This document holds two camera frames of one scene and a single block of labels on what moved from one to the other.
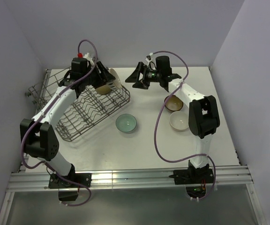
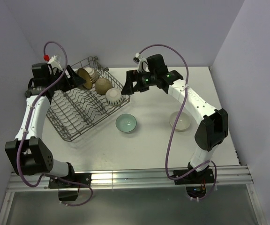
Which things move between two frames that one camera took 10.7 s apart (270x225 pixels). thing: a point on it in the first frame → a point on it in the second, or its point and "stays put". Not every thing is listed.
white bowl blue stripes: [117, 80] → [114, 97]
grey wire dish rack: [90, 107] stays put
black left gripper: [104, 77] → [74, 81]
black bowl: [104, 90] stays put
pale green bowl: [126, 123] stays put
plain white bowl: [179, 121] stays put
